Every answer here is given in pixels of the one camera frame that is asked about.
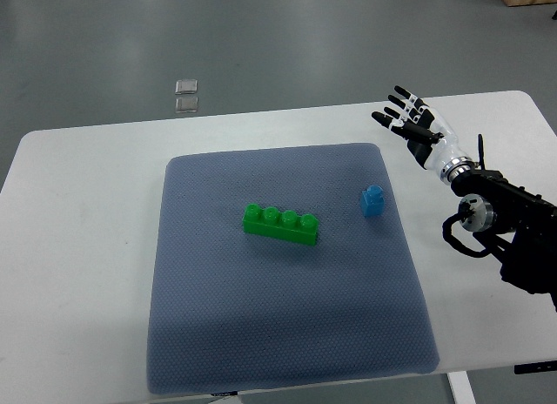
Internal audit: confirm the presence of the white table leg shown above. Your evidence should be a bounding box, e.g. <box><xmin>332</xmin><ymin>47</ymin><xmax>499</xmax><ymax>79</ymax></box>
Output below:
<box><xmin>447</xmin><ymin>371</ymin><xmax>476</xmax><ymax>404</ymax></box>

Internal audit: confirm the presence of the green four-stud toy block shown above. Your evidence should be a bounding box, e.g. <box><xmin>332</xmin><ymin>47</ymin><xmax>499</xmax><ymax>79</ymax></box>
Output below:
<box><xmin>242</xmin><ymin>204</ymin><xmax>319</xmax><ymax>246</ymax></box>

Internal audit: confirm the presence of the lower metal floor plate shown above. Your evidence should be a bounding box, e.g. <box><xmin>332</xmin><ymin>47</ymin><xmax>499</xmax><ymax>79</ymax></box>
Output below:
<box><xmin>175</xmin><ymin>96</ymin><xmax>198</xmax><ymax>113</ymax></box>

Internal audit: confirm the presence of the blue toy block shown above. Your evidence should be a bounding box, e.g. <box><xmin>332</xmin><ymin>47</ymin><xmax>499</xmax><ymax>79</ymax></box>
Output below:
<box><xmin>359</xmin><ymin>185</ymin><xmax>385</xmax><ymax>217</ymax></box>

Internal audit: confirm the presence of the metal floor plate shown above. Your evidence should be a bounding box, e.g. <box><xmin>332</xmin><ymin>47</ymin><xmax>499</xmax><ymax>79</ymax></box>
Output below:
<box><xmin>175</xmin><ymin>78</ymin><xmax>198</xmax><ymax>95</ymax></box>
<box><xmin>175</xmin><ymin>96</ymin><xmax>198</xmax><ymax>113</ymax></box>

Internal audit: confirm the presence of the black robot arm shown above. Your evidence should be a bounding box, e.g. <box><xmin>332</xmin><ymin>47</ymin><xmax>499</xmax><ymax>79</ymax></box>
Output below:
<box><xmin>442</xmin><ymin>165</ymin><xmax>556</xmax><ymax>302</ymax></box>

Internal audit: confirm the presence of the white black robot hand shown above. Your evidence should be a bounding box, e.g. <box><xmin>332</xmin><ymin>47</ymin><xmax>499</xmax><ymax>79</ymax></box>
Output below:
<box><xmin>372</xmin><ymin>85</ymin><xmax>473</xmax><ymax>185</ymax></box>

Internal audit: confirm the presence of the blue-grey fabric mat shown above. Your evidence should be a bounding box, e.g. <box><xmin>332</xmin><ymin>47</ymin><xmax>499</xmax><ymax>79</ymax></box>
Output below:
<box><xmin>147</xmin><ymin>143</ymin><xmax>440</xmax><ymax>394</ymax></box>

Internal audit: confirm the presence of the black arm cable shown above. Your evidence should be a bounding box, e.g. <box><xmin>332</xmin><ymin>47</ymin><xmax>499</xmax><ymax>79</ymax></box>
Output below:
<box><xmin>441</xmin><ymin>214</ymin><xmax>495</xmax><ymax>258</ymax></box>

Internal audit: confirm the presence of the black table control panel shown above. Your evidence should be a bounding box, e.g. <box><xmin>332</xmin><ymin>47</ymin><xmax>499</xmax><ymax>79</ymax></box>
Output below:
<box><xmin>513</xmin><ymin>360</ymin><xmax>557</xmax><ymax>375</ymax></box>

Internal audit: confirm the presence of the upper metal floor plate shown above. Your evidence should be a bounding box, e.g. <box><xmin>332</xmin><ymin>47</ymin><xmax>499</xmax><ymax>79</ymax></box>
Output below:
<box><xmin>175</xmin><ymin>78</ymin><xmax>198</xmax><ymax>95</ymax></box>

